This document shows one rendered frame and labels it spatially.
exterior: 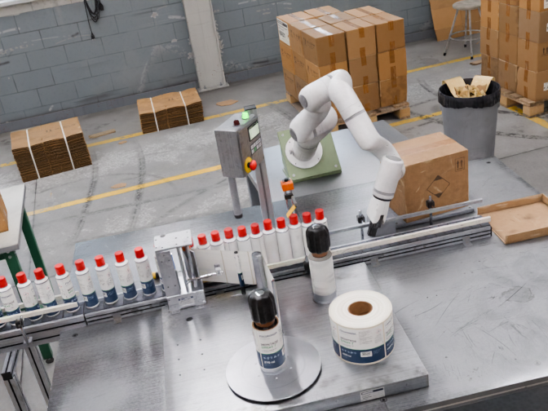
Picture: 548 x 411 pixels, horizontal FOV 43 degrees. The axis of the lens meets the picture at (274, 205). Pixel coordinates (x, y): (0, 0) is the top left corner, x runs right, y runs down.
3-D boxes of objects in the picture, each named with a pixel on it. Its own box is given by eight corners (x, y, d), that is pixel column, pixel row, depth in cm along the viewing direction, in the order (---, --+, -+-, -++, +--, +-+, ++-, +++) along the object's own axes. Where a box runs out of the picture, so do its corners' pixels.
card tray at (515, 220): (506, 245, 273) (506, 236, 271) (477, 215, 296) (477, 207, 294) (576, 228, 276) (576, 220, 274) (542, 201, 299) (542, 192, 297)
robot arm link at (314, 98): (326, 134, 324) (297, 150, 321) (312, 113, 326) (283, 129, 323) (345, 90, 275) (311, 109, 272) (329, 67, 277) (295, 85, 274)
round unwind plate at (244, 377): (232, 413, 205) (232, 410, 204) (221, 350, 232) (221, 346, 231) (332, 390, 208) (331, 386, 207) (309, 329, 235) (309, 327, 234)
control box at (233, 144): (222, 177, 258) (213, 130, 249) (242, 158, 271) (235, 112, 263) (246, 178, 254) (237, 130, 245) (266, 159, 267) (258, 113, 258)
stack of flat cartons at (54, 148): (22, 183, 621) (11, 151, 606) (19, 163, 667) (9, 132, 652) (93, 164, 637) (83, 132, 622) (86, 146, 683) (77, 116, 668)
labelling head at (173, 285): (169, 311, 256) (154, 253, 244) (168, 292, 267) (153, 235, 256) (206, 302, 257) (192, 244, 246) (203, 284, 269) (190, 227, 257)
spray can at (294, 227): (292, 263, 273) (285, 218, 264) (293, 256, 278) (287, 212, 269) (305, 262, 273) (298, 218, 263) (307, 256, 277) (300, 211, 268)
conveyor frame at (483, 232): (86, 325, 264) (82, 315, 262) (88, 309, 274) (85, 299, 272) (492, 236, 279) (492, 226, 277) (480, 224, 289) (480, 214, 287)
